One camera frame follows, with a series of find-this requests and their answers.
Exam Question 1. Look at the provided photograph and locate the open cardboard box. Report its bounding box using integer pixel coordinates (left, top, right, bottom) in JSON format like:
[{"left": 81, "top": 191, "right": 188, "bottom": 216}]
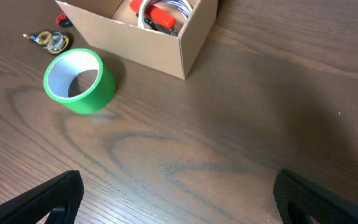
[{"left": 57, "top": 0, "right": 218, "bottom": 79}]

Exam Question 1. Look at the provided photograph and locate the green tape roll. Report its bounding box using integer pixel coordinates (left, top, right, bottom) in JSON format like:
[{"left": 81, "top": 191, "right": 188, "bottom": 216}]
[{"left": 44, "top": 48, "right": 116, "bottom": 114}]

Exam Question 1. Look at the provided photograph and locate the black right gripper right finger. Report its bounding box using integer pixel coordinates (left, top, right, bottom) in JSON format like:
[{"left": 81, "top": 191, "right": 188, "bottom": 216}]
[{"left": 273, "top": 169, "right": 358, "bottom": 223}]

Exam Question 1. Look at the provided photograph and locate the red black stapler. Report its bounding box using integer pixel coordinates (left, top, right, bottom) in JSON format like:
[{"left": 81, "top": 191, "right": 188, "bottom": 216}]
[{"left": 144, "top": 0, "right": 181, "bottom": 36}]

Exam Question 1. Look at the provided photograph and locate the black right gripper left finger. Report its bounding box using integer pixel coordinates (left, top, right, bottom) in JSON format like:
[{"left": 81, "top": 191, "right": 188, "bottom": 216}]
[{"left": 0, "top": 170, "right": 84, "bottom": 224}]

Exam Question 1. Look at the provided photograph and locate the white tape roll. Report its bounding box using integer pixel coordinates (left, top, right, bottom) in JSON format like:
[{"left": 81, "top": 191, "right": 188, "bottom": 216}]
[{"left": 137, "top": 0, "right": 193, "bottom": 29}]

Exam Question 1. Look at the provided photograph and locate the red utility knife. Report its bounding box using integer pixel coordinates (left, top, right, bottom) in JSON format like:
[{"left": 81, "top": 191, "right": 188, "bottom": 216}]
[{"left": 55, "top": 13, "right": 73, "bottom": 27}]

